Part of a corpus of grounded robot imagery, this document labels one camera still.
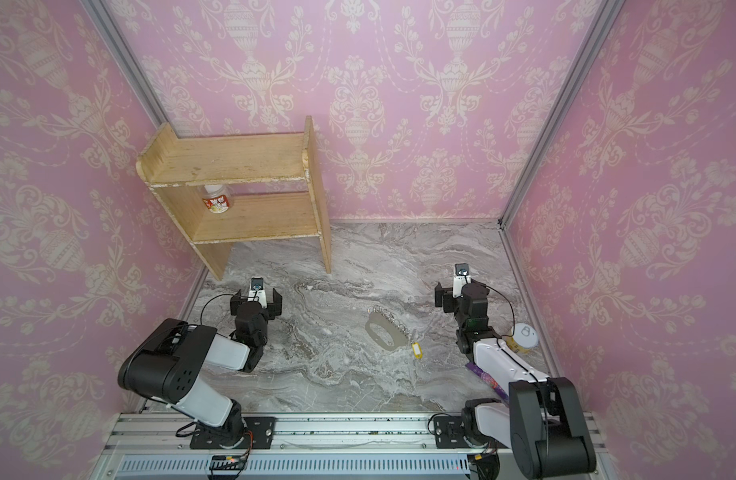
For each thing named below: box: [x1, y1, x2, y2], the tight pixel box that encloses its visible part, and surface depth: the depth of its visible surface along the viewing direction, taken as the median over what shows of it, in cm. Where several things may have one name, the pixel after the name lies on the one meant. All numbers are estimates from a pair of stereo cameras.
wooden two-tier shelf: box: [136, 116, 333, 281], surface depth 86 cm
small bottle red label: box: [202, 184, 231, 214], surface depth 94 cm
